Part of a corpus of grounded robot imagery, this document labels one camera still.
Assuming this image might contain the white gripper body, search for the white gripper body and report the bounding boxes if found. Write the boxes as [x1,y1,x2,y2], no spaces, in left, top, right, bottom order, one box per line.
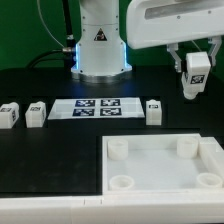
[126,0,224,49]

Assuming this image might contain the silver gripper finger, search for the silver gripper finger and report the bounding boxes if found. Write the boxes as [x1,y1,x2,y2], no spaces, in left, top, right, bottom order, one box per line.
[208,36,222,67]
[167,43,182,73]

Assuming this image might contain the white square tabletop tray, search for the white square tabletop tray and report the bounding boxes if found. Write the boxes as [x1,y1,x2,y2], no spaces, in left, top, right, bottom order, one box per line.
[102,133,224,194]

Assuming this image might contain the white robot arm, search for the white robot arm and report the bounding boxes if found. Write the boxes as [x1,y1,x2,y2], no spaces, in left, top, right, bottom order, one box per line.
[71,0,224,83]

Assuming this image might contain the white thin cable right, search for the white thin cable right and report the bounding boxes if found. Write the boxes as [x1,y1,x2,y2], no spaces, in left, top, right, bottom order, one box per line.
[191,39,204,54]

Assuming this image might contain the white thin cable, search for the white thin cable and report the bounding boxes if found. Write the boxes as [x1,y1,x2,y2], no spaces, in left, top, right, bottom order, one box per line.
[36,0,66,50]
[191,39,204,54]

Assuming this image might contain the white marker base plate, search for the white marker base plate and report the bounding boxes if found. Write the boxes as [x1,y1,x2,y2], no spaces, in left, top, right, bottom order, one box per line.
[48,97,144,120]

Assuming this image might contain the black cable with connector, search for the black cable with connector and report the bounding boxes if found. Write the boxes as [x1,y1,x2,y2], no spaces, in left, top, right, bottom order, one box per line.
[27,0,78,70]

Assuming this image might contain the white thin cable left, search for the white thin cable left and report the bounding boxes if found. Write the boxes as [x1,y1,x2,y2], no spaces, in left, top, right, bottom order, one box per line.
[36,0,66,50]

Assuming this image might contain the white right wall fixture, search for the white right wall fixture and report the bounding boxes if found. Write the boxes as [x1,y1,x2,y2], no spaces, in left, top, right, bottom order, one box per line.
[199,137,224,179]

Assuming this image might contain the white wall fixture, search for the white wall fixture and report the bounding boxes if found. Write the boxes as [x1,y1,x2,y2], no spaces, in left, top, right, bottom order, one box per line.
[0,190,224,224]
[199,137,224,179]

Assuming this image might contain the white front wall fixture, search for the white front wall fixture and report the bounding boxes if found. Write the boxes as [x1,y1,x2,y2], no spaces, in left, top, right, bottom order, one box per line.
[0,190,224,224]

